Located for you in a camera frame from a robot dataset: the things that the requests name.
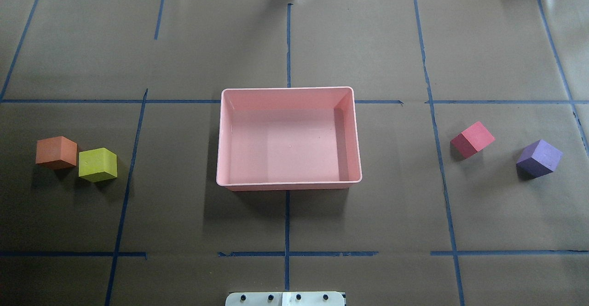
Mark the purple foam block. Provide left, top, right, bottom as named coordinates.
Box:
left=516, top=139, right=563, bottom=178

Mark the yellow-green foam block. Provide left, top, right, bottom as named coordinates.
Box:
left=78, top=147, right=118, bottom=183

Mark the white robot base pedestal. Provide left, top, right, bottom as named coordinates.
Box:
left=225, top=291, right=347, bottom=306

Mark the pink plastic bin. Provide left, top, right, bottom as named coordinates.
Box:
left=215, top=87, right=363, bottom=191

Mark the red foam block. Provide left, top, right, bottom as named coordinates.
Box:
left=450, top=121, right=495, bottom=159

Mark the orange foam block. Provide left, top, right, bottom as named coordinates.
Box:
left=35, top=136, right=78, bottom=170

